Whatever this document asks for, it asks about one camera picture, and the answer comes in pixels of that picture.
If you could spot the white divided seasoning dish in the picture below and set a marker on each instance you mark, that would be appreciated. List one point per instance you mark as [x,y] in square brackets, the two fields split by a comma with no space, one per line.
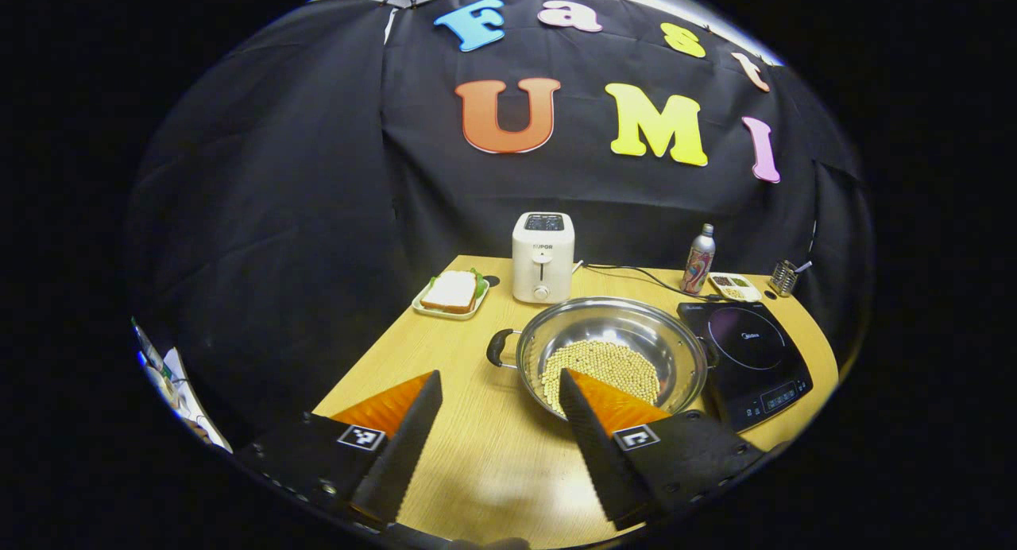
[732,286]

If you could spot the metal mesh utensil holder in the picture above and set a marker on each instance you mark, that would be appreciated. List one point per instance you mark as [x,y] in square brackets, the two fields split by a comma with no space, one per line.
[783,280]

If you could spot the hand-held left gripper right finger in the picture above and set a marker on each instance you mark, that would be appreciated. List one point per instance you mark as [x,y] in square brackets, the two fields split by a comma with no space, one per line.
[604,462]

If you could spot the silver patterned bottle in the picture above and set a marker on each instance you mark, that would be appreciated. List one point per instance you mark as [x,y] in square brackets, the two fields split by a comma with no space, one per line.
[697,264]

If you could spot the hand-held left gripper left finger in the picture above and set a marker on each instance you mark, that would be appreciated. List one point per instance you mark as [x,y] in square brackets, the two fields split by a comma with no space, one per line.
[401,455]

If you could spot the white toaster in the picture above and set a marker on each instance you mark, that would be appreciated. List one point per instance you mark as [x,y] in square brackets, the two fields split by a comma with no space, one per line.
[543,256]

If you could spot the stainless steel pot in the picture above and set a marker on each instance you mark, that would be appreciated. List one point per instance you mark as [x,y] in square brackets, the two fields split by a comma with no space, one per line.
[612,319]

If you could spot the pile of yellow soybeans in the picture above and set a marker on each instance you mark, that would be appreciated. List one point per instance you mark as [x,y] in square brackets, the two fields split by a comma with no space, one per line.
[604,367]

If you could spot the black induction cooktop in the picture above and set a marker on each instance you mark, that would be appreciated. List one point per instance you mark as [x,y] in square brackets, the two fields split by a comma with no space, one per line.
[755,351]

